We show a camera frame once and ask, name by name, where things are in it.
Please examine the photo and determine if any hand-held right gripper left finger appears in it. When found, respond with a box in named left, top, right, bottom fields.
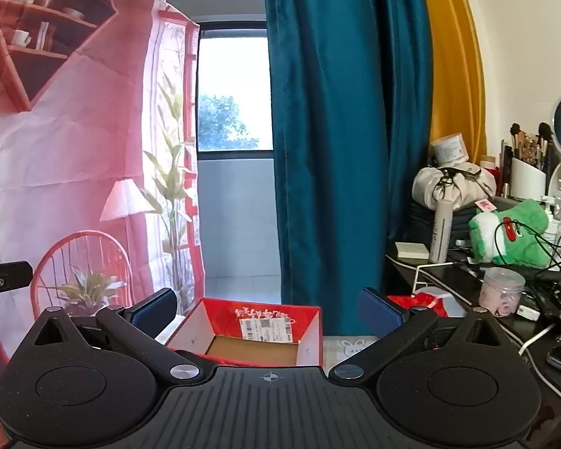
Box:
left=27, top=287, right=206, bottom=383

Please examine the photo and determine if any clear plastic jar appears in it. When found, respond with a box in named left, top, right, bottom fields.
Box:
left=478, top=268, right=527, bottom=317

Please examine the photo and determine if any red plastic bag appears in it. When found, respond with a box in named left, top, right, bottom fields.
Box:
left=387, top=292, right=450, bottom=320

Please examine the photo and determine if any black cable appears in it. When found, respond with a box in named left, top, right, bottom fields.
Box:
left=493, top=220, right=561, bottom=273

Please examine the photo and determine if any white cable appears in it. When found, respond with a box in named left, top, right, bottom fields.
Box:
left=518, top=323, right=561, bottom=407

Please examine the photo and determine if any white wire rack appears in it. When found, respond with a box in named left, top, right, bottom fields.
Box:
left=411, top=262, right=478, bottom=300

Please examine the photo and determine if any teal curtain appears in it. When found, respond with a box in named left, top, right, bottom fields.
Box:
left=263, top=0, right=435, bottom=337

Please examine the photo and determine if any window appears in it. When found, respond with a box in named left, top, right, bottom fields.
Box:
left=196, top=23, right=275, bottom=160

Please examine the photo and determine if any black case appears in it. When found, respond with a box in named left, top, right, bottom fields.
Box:
left=409, top=199, right=502, bottom=245

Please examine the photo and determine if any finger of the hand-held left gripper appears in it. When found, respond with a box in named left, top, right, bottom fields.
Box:
left=0, top=262, right=33, bottom=291

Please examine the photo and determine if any green plush toy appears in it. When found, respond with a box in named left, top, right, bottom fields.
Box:
left=468, top=199, right=557, bottom=268

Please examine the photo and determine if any beige drawstring bag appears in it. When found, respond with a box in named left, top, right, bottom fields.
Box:
left=411, top=161, right=496, bottom=211

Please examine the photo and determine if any sticky note pad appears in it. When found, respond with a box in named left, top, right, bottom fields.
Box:
left=395, top=242, right=431, bottom=259

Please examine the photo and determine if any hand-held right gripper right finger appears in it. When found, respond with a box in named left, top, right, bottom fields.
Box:
left=329, top=287, right=516, bottom=383

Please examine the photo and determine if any white brush holder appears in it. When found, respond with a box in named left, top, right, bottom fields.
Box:
left=509, top=158, right=548, bottom=199

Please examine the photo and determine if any rabbit print table mat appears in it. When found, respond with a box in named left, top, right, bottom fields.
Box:
left=322, top=334, right=381, bottom=368

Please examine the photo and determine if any bunch of makeup brushes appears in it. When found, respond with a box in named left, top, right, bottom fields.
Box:
left=509, top=122, right=555, bottom=169

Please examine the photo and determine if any yellow curtain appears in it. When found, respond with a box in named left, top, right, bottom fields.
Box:
left=418, top=0, right=488, bottom=160

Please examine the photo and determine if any red cardboard box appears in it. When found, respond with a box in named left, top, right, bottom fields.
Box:
left=166, top=297, right=323, bottom=368

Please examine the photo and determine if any white spray bottle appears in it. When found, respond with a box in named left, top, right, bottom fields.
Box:
left=429, top=199, right=454, bottom=263

